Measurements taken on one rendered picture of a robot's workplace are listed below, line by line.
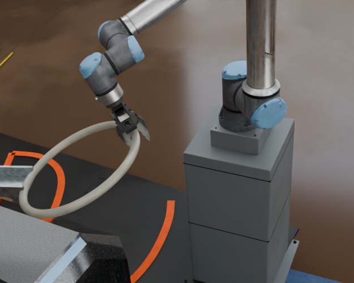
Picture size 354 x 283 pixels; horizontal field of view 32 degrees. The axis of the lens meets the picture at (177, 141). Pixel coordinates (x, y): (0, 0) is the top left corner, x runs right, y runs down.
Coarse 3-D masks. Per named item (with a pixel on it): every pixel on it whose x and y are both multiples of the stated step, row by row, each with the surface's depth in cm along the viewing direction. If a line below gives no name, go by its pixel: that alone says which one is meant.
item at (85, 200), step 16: (96, 128) 239; (112, 128) 236; (64, 144) 241; (48, 160) 239; (128, 160) 208; (32, 176) 233; (112, 176) 204; (96, 192) 202; (32, 208) 212; (64, 208) 203
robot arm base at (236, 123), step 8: (224, 112) 272; (232, 112) 268; (240, 112) 267; (224, 120) 272; (232, 120) 269; (240, 120) 268; (248, 120) 269; (224, 128) 274; (232, 128) 270; (240, 128) 269; (248, 128) 270
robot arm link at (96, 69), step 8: (88, 56) 214; (96, 56) 210; (104, 56) 211; (80, 64) 213; (88, 64) 208; (96, 64) 208; (104, 64) 210; (88, 72) 209; (96, 72) 209; (104, 72) 210; (112, 72) 211; (88, 80) 211; (96, 80) 210; (104, 80) 211; (112, 80) 213; (96, 88) 212; (104, 88) 212; (112, 88) 214
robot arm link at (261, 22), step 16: (256, 0) 220; (272, 0) 221; (256, 16) 224; (272, 16) 225; (256, 32) 228; (272, 32) 229; (256, 48) 232; (272, 48) 233; (256, 64) 236; (272, 64) 238; (256, 80) 241; (272, 80) 242; (240, 96) 254; (256, 96) 243; (272, 96) 244; (256, 112) 244; (272, 112) 246
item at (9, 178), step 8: (0, 168) 236; (8, 168) 235; (16, 168) 235; (24, 168) 234; (32, 168) 234; (0, 176) 238; (8, 176) 238; (16, 176) 237; (24, 176) 237; (0, 184) 234; (8, 184) 234; (16, 184) 233; (0, 192) 228; (8, 192) 227; (16, 192) 227
